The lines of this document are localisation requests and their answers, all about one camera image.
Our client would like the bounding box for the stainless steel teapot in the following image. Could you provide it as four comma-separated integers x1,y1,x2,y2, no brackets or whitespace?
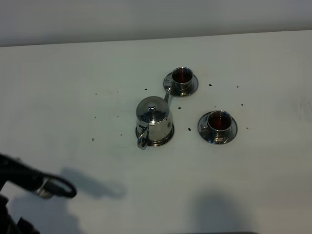
136,88,174,146

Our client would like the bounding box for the steel teapot saucer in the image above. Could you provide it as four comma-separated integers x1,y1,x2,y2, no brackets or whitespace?
136,121,175,148

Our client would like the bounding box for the far stainless steel teacup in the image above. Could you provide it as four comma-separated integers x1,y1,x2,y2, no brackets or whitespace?
164,67,194,90

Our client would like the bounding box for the stainless steel teacup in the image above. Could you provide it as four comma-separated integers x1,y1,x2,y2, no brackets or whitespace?
199,110,234,136
164,67,194,90

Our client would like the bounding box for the near stainless steel teacup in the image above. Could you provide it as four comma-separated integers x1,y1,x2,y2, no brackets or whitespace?
199,110,234,136

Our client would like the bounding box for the far steel saucer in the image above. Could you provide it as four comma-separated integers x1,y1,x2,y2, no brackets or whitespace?
163,73,199,98

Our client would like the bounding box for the near steel saucer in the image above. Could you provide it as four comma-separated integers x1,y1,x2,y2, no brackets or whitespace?
197,115,238,145

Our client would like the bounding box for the black braided cable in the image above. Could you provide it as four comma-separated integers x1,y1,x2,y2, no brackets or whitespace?
0,153,78,199

